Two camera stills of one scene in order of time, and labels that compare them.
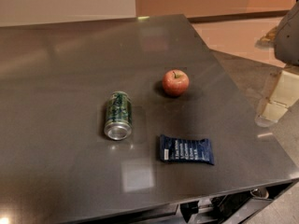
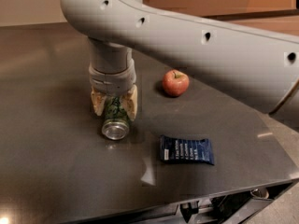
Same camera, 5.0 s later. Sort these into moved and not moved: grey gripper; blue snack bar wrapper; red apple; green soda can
Moved: grey gripper
Not moved: green soda can; red apple; blue snack bar wrapper
